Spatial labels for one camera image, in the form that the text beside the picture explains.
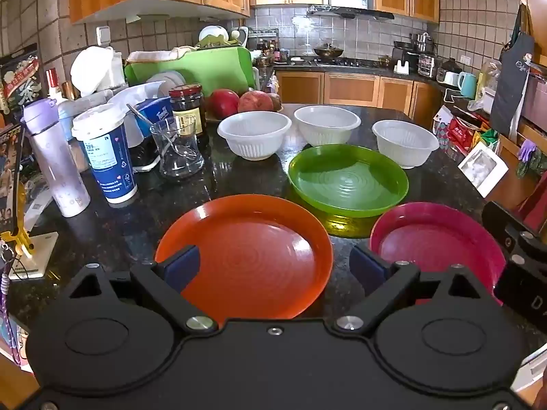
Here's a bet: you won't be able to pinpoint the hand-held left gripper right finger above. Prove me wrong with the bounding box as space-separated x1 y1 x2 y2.
332 245 483 337

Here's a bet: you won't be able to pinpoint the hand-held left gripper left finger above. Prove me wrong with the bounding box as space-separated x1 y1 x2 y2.
68 245 218 334

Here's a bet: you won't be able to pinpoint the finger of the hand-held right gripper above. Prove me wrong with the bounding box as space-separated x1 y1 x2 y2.
482 201 547 265

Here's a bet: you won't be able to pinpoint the orange plastic plate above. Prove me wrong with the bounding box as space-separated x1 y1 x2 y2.
155 194 334 325

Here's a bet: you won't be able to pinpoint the pink plastic plate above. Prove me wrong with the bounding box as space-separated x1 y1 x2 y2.
370 203 507 306

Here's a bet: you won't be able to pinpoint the green plastic plate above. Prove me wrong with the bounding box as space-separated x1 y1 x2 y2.
288 144 410 218

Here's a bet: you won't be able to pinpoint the white ribbed plastic bowl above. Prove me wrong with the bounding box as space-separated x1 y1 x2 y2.
372 120 440 169
217 111 292 162
294 105 362 147

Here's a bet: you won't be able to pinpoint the red cloth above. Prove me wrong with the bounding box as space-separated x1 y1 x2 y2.
515 183 547 231

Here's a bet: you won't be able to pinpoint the purple rubber gloves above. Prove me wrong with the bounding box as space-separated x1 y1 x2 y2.
515 139 543 178

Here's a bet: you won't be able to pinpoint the pile of red snack packets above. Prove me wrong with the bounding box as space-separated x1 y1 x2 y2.
433 107 498 150

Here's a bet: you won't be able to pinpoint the blue paper cup with lid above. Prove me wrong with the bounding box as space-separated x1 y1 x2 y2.
71 103 139 206

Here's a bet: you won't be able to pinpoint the silver metal appliance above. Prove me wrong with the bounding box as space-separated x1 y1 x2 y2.
521 66 547 122

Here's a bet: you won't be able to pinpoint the black apron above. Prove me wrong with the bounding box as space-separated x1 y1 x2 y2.
490 32 536 137

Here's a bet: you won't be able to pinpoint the mint green kettle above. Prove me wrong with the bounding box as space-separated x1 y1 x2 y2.
457 72 478 100

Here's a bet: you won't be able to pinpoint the clear plastic jar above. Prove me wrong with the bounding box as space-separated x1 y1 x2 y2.
476 60 503 99

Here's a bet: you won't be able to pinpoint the dark sauce jar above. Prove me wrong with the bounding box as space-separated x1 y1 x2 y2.
168 84 209 146

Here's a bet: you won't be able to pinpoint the blue tissue pack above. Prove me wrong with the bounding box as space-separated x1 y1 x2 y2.
136 96 175 137

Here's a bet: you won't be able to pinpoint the metal spoon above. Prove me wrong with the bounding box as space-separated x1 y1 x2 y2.
126 103 197 159

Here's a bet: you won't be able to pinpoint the purple water bottle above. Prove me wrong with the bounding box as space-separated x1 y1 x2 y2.
21 98 91 218

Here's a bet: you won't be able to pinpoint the white rice cooker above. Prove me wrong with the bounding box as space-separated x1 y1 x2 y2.
437 60 462 86

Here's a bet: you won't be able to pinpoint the red apple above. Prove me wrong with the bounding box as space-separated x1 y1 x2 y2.
208 89 241 119
238 91 274 114

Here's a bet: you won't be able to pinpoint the wooden base cabinets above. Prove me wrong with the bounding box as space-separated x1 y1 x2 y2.
276 70 441 129

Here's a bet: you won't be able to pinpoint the clear plastic bag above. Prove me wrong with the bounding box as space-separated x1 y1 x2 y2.
77 80 167 146

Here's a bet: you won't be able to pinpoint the printed picture box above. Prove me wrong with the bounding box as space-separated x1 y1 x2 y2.
0 124 25 240

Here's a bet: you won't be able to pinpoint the black coffee machine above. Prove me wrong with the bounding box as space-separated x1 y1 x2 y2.
392 47 419 73

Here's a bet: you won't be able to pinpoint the gas stove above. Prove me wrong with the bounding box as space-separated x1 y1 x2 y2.
314 57 381 68

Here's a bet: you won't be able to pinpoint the cream dish cloth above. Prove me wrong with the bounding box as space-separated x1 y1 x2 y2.
127 46 197 63

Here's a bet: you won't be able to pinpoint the white plastic bag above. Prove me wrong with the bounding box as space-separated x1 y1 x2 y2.
70 46 126 97

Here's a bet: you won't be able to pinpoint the dark wok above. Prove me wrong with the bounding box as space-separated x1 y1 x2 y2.
313 44 345 59

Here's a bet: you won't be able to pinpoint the white bottle with red cap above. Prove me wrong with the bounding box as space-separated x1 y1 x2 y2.
45 68 69 103

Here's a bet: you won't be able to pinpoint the row of condiment bottles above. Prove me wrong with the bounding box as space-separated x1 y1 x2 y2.
255 38 291 63

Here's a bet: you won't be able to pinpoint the black snack bag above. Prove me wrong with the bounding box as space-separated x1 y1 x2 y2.
0 43 43 116

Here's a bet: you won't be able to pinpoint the range hood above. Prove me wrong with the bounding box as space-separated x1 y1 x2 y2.
307 5 395 21

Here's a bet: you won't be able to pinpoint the purple lanyard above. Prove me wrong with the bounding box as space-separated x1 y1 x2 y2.
0 243 22 366

